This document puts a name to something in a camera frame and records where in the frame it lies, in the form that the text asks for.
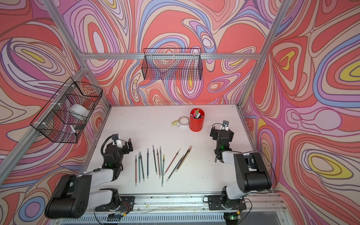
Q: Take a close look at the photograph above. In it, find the clear tape roll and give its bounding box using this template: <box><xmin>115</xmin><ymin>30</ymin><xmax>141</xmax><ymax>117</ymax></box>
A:
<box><xmin>178</xmin><ymin>116</ymin><xmax>190</xmax><ymax>127</ymax></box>

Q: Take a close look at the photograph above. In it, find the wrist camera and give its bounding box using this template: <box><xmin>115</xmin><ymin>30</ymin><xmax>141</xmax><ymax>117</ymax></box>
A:
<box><xmin>221</xmin><ymin>121</ymin><xmax>229</xmax><ymax>131</ymax></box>
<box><xmin>111</xmin><ymin>134</ymin><xmax>123</xmax><ymax>148</ymax></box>

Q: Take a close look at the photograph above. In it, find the red capped pencil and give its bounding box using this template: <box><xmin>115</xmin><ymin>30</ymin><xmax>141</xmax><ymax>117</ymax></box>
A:
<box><xmin>157</xmin><ymin>149</ymin><xmax>161</xmax><ymax>178</ymax></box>

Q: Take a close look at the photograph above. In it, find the yellow binder clip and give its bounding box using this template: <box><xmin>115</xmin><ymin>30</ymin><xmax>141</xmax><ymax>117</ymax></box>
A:
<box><xmin>171</xmin><ymin>120</ymin><xmax>181</xmax><ymax>127</ymax></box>

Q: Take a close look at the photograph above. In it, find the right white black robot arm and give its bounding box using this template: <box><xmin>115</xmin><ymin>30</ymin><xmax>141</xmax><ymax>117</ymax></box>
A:
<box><xmin>210</xmin><ymin>125</ymin><xmax>272</xmax><ymax>210</ymax></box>

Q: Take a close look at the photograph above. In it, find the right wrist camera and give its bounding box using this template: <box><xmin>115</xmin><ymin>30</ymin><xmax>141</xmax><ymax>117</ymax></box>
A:
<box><xmin>221</xmin><ymin>121</ymin><xmax>229</xmax><ymax>131</ymax></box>

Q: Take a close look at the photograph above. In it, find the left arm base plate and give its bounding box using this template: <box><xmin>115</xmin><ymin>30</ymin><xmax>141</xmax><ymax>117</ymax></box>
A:
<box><xmin>95</xmin><ymin>196</ymin><xmax>135</xmax><ymax>212</ymax></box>

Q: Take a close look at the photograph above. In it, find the yellow black capped pencil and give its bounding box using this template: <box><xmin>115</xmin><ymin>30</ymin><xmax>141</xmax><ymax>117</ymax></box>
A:
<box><xmin>176</xmin><ymin>145</ymin><xmax>193</xmax><ymax>172</ymax></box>

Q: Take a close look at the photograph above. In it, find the white tape roll in basket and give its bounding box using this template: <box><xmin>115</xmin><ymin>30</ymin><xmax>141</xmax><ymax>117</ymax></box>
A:
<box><xmin>67</xmin><ymin>104</ymin><xmax>89</xmax><ymax>120</ymax></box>

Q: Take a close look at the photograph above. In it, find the black wire basket rear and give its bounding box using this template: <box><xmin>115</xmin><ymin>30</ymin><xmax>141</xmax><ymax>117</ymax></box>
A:
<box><xmin>141</xmin><ymin>47</ymin><xmax>203</xmax><ymax>81</ymax></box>

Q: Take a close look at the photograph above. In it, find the pink capped pencil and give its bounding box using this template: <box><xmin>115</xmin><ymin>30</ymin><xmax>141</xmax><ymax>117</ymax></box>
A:
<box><xmin>164</xmin><ymin>149</ymin><xmax>181</xmax><ymax>174</ymax></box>

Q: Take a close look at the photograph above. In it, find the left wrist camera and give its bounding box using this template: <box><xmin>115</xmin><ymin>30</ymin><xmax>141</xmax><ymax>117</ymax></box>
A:
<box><xmin>111</xmin><ymin>134</ymin><xmax>123</xmax><ymax>148</ymax></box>

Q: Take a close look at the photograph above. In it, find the black wire basket left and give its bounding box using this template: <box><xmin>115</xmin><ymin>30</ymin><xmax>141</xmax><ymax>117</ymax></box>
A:
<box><xmin>31</xmin><ymin>78</ymin><xmax>103</xmax><ymax>143</ymax></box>

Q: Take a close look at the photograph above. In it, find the red pen cup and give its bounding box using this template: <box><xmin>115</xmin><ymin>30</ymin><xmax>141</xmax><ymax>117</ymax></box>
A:
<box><xmin>189</xmin><ymin>108</ymin><xmax>205</xmax><ymax>132</ymax></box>

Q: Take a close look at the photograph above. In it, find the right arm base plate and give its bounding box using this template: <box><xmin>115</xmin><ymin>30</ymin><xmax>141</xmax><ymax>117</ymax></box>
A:
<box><xmin>203</xmin><ymin>195</ymin><xmax>247</xmax><ymax>212</ymax></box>

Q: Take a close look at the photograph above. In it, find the black wire basket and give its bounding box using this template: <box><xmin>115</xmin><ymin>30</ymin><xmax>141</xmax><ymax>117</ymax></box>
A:
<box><xmin>141</xmin><ymin>47</ymin><xmax>203</xmax><ymax>81</ymax></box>
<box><xmin>31</xmin><ymin>78</ymin><xmax>103</xmax><ymax>143</ymax></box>

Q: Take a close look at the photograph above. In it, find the dark capped pencil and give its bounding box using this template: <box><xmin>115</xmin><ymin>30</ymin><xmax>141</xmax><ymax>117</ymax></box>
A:
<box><xmin>152</xmin><ymin>145</ymin><xmax>158</xmax><ymax>175</ymax></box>

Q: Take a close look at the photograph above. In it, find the dark blue pencil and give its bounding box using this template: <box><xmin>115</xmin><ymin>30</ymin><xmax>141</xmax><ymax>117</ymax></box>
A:
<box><xmin>139</xmin><ymin>152</ymin><xmax>145</xmax><ymax>182</ymax></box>

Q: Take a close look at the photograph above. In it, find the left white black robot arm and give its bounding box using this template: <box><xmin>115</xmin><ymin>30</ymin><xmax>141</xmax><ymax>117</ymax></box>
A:
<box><xmin>44</xmin><ymin>134</ymin><xmax>133</xmax><ymax>219</ymax></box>

